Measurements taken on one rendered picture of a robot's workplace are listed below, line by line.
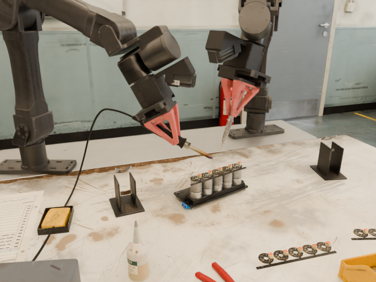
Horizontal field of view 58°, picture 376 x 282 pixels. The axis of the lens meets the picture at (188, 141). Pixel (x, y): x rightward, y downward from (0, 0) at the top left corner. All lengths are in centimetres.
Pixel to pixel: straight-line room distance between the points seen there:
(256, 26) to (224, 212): 37
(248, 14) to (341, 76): 379
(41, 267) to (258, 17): 52
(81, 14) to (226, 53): 30
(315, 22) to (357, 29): 62
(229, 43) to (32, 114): 49
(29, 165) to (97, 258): 41
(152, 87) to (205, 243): 31
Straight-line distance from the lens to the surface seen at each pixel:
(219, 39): 66
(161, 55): 66
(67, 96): 327
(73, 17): 75
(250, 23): 65
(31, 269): 47
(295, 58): 391
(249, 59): 69
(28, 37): 87
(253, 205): 75
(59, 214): 72
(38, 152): 94
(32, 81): 88
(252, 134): 114
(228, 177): 75
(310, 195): 82
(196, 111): 353
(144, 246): 53
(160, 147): 104
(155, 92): 68
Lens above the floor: 113
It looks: 21 degrees down
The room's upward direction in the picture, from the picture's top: straight up
